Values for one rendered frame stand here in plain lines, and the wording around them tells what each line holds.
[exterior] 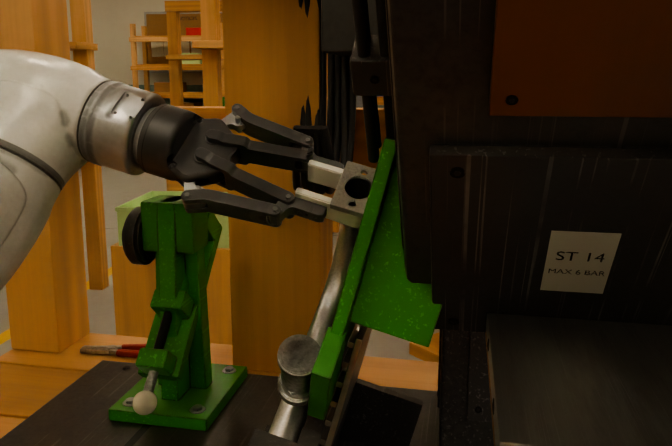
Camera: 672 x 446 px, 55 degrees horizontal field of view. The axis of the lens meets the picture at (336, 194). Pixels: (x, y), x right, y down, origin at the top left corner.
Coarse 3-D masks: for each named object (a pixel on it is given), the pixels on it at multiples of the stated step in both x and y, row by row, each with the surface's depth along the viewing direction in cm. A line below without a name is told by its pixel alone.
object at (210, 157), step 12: (204, 156) 63; (216, 156) 64; (216, 168) 63; (228, 168) 63; (228, 180) 64; (240, 180) 63; (252, 180) 63; (264, 180) 63; (240, 192) 65; (252, 192) 64; (264, 192) 62; (276, 192) 62; (288, 192) 62; (288, 204) 62; (288, 216) 64
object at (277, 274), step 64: (0, 0) 95; (64, 0) 102; (256, 0) 88; (256, 64) 89; (64, 192) 104; (64, 256) 104; (256, 256) 94; (320, 256) 92; (64, 320) 105; (256, 320) 96
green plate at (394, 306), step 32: (384, 160) 50; (384, 192) 50; (384, 224) 52; (352, 256) 52; (384, 256) 53; (352, 288) 52; (384, 288) 53; (416, 288) 52; (352, 320) 54; (384, 320) 53; (416, 320) 53
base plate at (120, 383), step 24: (72, 384) 89; (96, 384) 89; (120, 384) 89; (264, 384) 89; (48, 408) 82; (72, 408) 82; (96, 408) 82; (240, 408) 82; (264, 408) 82; (432, 408) 82; (24, 432) 77; (48, 432) 77; (72, 432) 77; (96, 432) 77; (120, 432) 77; (144, 432) 77; (168, 432) 77; (192, 432) 77; (216, 432) 77; (240, 432) 77; (432, 432) 77
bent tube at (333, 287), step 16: (352, 176) 62; (368, 176) 62; (336, 192) 61; (352, 192) 65; (368, 192) 64; (336, 208) 61; (352, 208) 60; (352, 240) 67; (336, 256) 70; (336, 272) 70; (336, 288) 69; (320, 304) 69; (336, 304) 69; (320, 320) 68; (320, 336) 66; (288, 416) 61; (304, 416) 62; (272, 432) 61; (288, 432) 60
